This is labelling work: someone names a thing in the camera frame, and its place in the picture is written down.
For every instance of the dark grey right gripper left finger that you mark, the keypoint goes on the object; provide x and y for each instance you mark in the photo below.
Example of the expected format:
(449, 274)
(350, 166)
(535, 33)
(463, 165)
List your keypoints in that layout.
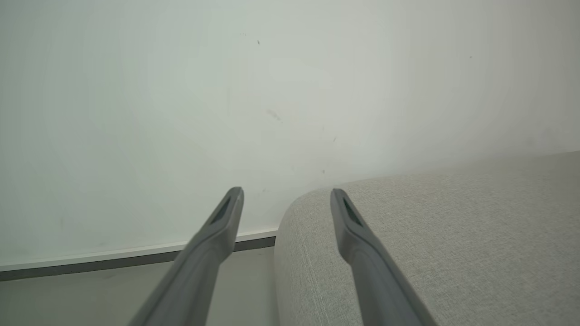
(199, 271)

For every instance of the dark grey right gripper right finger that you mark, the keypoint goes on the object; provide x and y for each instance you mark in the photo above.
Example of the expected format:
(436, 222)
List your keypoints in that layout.
(376, 280)

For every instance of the light grey fabric sofa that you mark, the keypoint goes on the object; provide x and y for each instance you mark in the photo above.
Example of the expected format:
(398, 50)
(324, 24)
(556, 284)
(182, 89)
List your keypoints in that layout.
(476, 244)

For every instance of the white and black baseboard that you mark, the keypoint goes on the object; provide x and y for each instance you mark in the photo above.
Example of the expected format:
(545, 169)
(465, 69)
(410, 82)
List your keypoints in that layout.
(90, 261)

